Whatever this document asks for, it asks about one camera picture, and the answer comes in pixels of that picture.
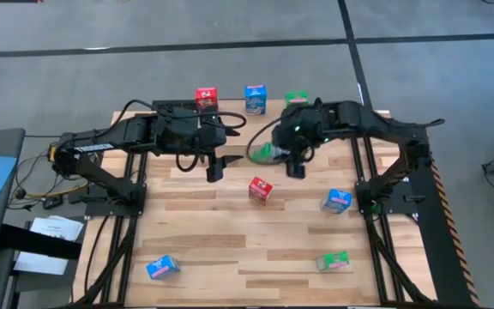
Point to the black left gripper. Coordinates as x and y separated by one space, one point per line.
210 137

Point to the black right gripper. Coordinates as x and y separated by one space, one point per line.
307 129

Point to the green Apple Jacks cereal box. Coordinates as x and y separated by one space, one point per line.
333 260
296 98
267 152

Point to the red Froot Loops cereal box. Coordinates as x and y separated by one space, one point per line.
206 96
260 189

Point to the blue Rice Krispies cereal box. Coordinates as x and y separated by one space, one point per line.
337 201
162 267
255 101

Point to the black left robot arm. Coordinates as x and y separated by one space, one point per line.
135 129

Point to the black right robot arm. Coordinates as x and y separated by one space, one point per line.
384 124

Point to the black hazard-striped floor mat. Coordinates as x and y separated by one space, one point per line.
440 257

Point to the yellow power plug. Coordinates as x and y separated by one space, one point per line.
52 152

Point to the black power adapter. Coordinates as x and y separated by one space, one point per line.
52 201

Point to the white paper sheet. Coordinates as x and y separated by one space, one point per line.
56 227
41 262

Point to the wooden shelf black metal frame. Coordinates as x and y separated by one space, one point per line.
232 107

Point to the black curved bracket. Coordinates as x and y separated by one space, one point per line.
315 105

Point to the black aluminium table frame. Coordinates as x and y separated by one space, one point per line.
147 167

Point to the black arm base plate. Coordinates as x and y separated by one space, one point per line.
101 210
397 206

